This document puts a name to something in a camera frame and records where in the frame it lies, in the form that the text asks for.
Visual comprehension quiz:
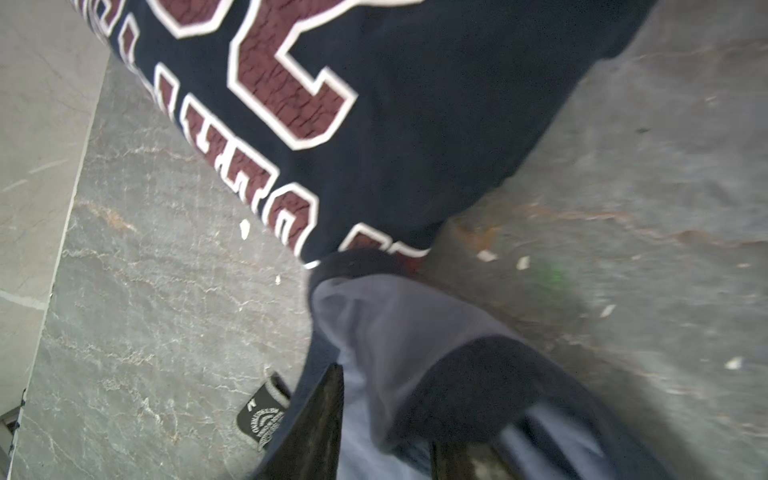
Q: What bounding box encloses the grey-blue printed tank top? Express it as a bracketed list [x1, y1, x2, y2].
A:
[236, 248, 679, 480]

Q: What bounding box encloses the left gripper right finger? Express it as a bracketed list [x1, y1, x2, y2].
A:
[430, 442, 516, 480]

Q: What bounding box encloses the navy tank top red trim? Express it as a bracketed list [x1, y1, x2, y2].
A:
[74, 0, 653, 268]

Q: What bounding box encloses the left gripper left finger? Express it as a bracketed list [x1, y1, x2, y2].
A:
[254, 363, 344, 479]

